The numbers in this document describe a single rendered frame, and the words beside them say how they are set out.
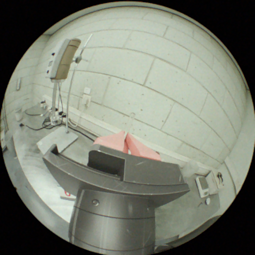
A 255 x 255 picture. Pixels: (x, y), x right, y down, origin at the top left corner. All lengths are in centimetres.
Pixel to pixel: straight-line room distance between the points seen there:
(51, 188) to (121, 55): 84
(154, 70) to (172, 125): 38
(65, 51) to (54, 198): 63
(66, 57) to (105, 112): 47
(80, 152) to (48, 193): 34
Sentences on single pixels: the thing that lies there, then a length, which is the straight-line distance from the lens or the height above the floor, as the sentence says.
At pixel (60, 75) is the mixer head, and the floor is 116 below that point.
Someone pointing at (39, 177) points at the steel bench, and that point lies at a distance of 52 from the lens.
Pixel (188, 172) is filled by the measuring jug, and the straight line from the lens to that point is 72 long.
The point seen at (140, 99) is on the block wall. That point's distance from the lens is 56.
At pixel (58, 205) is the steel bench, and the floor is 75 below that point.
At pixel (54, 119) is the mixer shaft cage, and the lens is 53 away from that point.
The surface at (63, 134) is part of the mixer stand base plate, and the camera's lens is 67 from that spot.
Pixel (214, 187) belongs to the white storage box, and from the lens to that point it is 109.
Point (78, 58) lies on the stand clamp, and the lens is 55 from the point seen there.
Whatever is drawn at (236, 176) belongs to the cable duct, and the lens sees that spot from 137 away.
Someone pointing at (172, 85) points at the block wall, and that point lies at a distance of 58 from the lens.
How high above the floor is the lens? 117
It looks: 27 degrees down
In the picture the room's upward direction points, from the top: 22 degrees clockwise
